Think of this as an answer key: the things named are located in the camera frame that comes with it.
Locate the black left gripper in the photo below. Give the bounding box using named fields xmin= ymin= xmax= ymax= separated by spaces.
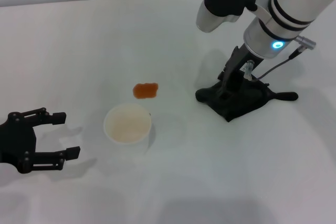
xmin=0 ymin=107 xmax=81 ymax=174

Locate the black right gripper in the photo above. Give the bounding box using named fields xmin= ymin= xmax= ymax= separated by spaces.
xmin=222 ymin=44 xmax=263 ymax=101

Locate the dark blue rag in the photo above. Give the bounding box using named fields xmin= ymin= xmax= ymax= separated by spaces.
xmin=195 ymin=81 xmax=299 ymax=123

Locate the white paper cup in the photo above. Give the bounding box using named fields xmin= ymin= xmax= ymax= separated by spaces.
xmin=103 ymin=103 xmax=155 ymax=156

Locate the brown water stain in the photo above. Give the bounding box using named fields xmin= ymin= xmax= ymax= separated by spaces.
xmin=132 ymin=82 xmax=159 ymax=100

